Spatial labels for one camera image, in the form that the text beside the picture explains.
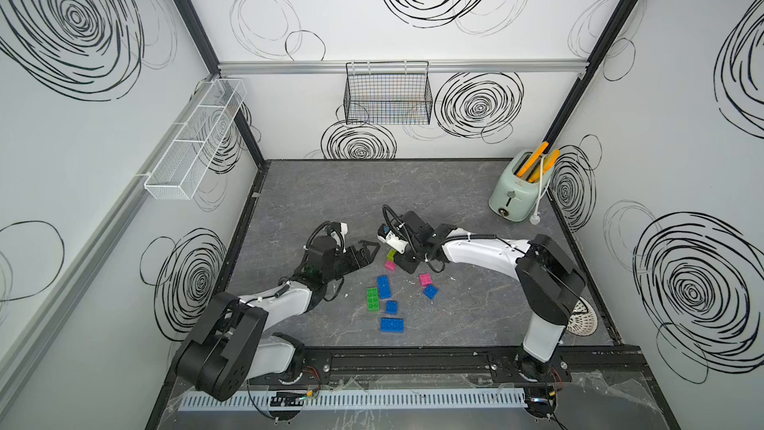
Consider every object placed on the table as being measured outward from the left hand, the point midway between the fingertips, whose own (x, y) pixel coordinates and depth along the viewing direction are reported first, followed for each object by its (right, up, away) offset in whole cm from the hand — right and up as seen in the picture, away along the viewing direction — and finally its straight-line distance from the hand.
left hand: (371, 250), depth 86 cm
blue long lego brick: (+4, -10, 0) cm, 11 cm away
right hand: (+8, -2, +3) cm, 9 cm away
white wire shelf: (-46, +23, -14) cm, 53 cm away
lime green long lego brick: (+6, 0, -7) cm, 9 cm away
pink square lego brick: (+6, -5, +3) cm, 8 cm away
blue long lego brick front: (+6, -18, -7) cm, 21 cm away
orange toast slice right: (+55, +27, +5) cm, 61 cm away
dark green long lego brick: (+1, -14, -2) cm, 14 cm away
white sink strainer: (+58, -17, -6) cm, 61 cm away
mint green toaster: (+46, +15, +7) cm, 49 cm away
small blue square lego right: (+18, -12, 0) cm, 21 cm away
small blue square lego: (+6, -15, -4) cm, 17 cm away
